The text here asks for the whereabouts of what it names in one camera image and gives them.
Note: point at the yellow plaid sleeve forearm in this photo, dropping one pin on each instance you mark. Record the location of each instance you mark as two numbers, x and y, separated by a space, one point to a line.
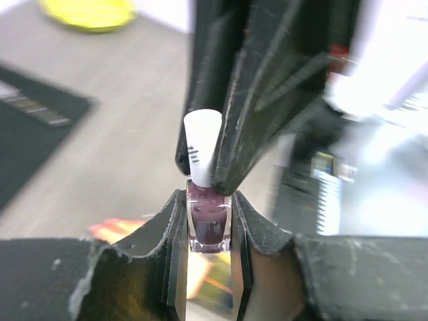
209 275

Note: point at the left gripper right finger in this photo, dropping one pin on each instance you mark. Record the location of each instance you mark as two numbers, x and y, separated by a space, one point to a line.
280 276

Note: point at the black placemat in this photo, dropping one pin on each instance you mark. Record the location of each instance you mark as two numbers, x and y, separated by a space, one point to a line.
26 143

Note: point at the green polka dot plate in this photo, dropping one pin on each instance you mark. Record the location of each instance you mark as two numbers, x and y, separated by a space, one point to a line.
93 16

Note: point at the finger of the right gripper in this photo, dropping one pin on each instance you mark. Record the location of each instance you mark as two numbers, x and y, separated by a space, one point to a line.
221 28
289 51

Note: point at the purple nail polish bottle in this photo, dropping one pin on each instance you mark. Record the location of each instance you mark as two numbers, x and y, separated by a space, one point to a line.
208 213

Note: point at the white slotted cable duct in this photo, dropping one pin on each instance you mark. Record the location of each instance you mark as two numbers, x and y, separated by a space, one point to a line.
329 197

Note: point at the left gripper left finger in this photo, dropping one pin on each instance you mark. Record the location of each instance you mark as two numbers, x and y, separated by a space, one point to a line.
141 277

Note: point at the silver knife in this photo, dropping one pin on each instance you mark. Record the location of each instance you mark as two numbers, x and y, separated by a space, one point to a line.
19 101

